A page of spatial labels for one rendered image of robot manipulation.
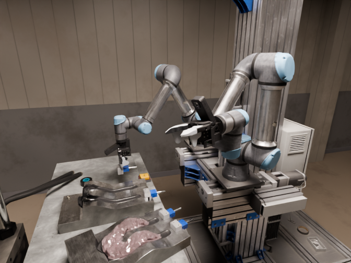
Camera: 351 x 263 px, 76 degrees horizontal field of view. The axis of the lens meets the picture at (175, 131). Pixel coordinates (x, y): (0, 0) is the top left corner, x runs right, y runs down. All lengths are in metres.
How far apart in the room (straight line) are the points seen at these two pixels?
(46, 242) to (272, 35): 1.56
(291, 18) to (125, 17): 1.88
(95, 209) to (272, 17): 1.36
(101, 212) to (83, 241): 0.23
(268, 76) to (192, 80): 2.06
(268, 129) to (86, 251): 0.94
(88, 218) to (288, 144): 1.23
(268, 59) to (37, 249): 1.36
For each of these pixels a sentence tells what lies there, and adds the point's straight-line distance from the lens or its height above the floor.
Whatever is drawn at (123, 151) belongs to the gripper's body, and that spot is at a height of 1.08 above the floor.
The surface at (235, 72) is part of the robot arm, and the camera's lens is 1.10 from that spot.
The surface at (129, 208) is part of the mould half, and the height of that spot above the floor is 0.87.
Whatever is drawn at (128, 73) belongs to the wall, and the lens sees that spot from 2.86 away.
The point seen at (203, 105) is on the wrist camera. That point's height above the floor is 1.52.
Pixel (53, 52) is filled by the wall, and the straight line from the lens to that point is 2.90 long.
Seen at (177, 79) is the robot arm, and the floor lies 1.53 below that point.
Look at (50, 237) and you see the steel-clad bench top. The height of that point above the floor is 0.80.
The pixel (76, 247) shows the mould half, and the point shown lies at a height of 0.91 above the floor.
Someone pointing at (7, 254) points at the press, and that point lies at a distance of 1.45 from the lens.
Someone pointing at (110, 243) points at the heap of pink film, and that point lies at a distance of 1.14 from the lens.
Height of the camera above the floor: 1.68
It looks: 19 degrees down
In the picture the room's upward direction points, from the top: straight up
